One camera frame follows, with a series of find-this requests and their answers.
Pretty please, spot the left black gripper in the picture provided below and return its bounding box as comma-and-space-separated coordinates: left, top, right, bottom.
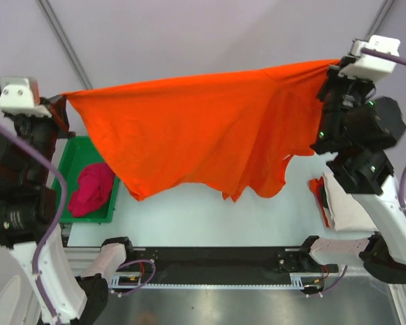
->
3, 91, 76, 179

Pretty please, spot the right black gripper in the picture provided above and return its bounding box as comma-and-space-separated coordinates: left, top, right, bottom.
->
313, 56, 375, 148

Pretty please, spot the orange t shirt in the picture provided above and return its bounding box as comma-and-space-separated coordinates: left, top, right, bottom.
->
66, 60, 332, 200

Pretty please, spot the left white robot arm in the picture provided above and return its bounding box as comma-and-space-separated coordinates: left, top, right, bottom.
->
0, 133, 136, 324

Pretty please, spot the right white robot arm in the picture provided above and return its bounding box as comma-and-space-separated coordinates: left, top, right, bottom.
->
311, 54, 406, 284

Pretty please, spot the orange folded shirt in stack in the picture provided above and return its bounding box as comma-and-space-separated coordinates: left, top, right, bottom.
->
309, 177, 328, 209

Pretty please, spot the green plastic bin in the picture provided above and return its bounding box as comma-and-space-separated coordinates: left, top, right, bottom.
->
58, 136, 120, 224

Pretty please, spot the magenta t shirt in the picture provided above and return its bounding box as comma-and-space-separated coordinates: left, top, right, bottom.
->
68, 162, 115, 218

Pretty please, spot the white folded t shirt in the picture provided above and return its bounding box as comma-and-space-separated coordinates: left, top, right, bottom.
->
323, 173, 378, 232

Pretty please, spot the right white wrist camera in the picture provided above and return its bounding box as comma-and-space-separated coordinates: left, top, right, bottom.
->
338, 35, 401, 83

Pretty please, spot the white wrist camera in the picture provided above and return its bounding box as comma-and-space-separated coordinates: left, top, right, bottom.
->
0, 76, 41, 114
338, 35, 401, 83

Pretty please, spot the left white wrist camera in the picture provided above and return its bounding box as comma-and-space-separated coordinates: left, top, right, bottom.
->
0, 76, 41, 114

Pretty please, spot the aluminium rail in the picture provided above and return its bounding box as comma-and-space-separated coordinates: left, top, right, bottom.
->
64, 247, 106, 276

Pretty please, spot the white cable duct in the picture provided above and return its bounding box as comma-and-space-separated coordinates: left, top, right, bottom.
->
108, 275, 322, 292

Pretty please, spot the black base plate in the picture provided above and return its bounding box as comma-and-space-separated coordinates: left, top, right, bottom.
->
131, 246, 339, 286

